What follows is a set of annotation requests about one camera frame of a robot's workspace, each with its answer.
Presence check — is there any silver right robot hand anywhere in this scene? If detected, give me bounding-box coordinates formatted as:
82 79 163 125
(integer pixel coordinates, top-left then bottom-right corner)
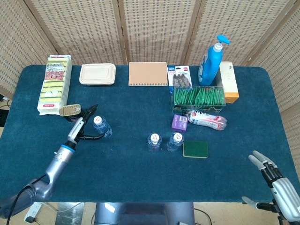
241 150 300 222

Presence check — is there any black and silver left hand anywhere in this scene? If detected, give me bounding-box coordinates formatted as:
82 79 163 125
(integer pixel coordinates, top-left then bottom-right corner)
67 104 105 145

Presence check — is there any clear water bottle white cap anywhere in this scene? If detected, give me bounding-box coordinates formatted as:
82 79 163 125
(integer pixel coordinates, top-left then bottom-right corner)
147 133 162 152
166 132 184 152
92 115 113 138

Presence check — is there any dark robot base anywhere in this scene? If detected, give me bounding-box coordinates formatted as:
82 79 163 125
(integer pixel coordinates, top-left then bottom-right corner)
93 202 195 225

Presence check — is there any black luncheon meat can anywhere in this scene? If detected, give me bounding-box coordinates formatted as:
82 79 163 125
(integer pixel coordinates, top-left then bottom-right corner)
59 104 87 123

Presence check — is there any yellow sponge multipack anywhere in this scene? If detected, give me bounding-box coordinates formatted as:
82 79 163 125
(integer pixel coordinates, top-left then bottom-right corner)
37 54 73 116

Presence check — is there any beige lidded food container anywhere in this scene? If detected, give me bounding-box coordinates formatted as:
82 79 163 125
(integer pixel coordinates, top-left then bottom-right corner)
79 63 117 86

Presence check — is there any dark blue table mat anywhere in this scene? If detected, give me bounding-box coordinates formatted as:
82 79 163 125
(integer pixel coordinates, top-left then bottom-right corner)
0 64 300 203

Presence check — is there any metal table leg plate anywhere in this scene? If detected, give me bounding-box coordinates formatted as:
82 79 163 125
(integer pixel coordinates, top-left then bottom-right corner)
56 202 85 225

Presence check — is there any brown spiral notebook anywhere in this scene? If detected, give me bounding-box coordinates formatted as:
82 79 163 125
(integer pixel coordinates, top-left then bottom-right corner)
128 61 169 87

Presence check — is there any white power strip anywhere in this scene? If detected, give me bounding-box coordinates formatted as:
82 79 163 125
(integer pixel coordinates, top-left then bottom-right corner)
23 202 44 223

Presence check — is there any green and yellow scouring sponge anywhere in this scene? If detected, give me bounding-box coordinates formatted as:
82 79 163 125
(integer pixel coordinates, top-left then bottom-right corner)
182 141 209 159

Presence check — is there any small purple box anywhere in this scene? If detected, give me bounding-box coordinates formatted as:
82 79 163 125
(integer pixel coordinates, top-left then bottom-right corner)
171 114 188 133

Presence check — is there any red and white labelled bottle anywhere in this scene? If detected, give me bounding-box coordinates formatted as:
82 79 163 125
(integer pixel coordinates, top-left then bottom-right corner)
187 109 228 131

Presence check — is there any clear box of green sachets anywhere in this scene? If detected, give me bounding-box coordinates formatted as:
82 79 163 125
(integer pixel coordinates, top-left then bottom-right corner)
172 85 226 113

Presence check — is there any white and orange carton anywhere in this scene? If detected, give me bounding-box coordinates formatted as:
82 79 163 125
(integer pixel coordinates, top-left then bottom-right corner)
216 61 240 104

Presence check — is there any woven folding screen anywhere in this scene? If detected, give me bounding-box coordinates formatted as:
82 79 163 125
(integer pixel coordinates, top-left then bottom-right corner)
0 0 300 162

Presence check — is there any blue pump dispenser bottle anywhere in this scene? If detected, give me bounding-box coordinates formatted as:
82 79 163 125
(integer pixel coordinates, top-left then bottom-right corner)
198 34 231 86

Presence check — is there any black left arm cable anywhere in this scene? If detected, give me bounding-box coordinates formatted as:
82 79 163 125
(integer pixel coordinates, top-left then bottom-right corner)
6 174 47 225

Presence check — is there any white power strip cable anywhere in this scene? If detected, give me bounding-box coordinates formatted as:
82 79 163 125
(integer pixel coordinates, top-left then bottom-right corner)
42 202 82 211

